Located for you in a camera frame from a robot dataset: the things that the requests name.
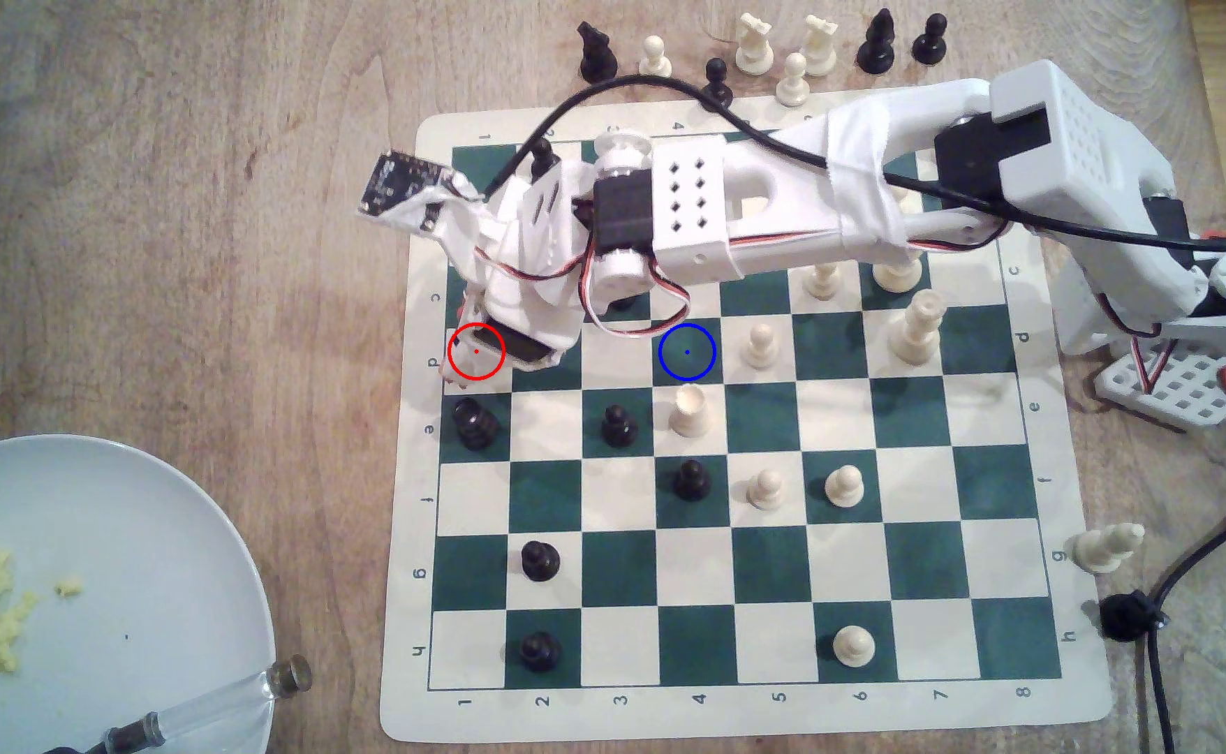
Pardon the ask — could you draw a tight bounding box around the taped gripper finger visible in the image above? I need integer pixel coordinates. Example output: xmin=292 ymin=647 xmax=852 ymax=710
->
xmin=454 ymin=293 xmax=491 ymax=343
xmin=442 ymin=354 xmax=499 ymax=397

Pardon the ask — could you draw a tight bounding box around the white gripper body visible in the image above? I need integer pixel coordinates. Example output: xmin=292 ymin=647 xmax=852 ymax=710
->
xmin=459 ymin=165 xmax=600 ymax=370

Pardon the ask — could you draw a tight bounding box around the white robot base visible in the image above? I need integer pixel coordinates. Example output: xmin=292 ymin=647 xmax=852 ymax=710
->
xmin=1053 ymin=225 xmax=1226 ymax=431

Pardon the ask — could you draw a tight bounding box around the black rook chess piece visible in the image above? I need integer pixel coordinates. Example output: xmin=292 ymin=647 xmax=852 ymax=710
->
xmin=452 ymin=401 xmax=501 ymax=452

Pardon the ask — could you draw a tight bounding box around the black knight chess piece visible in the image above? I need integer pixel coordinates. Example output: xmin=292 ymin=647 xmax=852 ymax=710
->
xmin=577 ymin=22 xmax=621 ymax=86

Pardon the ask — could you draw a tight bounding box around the white rook chess piece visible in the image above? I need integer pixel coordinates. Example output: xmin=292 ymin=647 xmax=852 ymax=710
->
xmin=672 ymin=383 xmax=714 ymax=439

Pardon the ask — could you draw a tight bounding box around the white knight chess piece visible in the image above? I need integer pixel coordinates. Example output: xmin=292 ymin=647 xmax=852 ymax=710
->
xmin=800 ymin=15 xmax=841 ymax=77
xmin=1068 ymin=522 xmax=1146 ymax=575

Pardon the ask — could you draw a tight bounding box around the white queen chess piece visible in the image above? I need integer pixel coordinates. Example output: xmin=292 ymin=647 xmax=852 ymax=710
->
xmin=871 ymin=256 xmax=925 ymax=295

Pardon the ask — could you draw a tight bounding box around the white king chess piece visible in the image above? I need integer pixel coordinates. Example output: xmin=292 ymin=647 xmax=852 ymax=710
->
xmin=888 ymin=289 xmax=948 ymax=367

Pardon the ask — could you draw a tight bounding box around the black bishop chess piece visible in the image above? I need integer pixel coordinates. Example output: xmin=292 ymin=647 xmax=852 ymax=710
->
xmin=856 ymin=8 xmax=897 ymax=75

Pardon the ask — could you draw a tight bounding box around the captured white rook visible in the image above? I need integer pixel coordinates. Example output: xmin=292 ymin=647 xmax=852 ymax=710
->
xmin=734 ymin=13 xmax=776 ymax=77

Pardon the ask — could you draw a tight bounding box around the white tape wrap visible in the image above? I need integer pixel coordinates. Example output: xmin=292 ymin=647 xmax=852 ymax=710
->
xmin=820 ymin=99 xmax=925 ymax=265

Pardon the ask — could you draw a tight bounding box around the green white chessboard mat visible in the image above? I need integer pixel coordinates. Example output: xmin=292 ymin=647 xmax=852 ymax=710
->
xmin=379 ymin=82 xmax=1114 ymax=745

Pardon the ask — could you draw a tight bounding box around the pale blue plate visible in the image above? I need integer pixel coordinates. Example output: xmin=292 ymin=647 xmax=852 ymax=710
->
xmin=0 ymin=434 xmax=277 ymax=754

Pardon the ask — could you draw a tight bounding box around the red white servo wire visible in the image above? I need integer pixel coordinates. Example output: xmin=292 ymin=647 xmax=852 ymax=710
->
xmin=579 ymin=256 xmax=694 ymax=339
xmin=1131 ymin=323 xmax=1182 ymax=396

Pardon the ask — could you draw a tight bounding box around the small camera circuit board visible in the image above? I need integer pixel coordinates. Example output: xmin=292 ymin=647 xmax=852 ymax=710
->
xmin=358 ymin=149 xmax=468 ymax=226

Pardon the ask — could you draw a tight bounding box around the black camera cable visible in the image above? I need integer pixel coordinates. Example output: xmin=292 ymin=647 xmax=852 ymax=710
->
xmin=482 ymin=73 xmax=1226 ymax=253

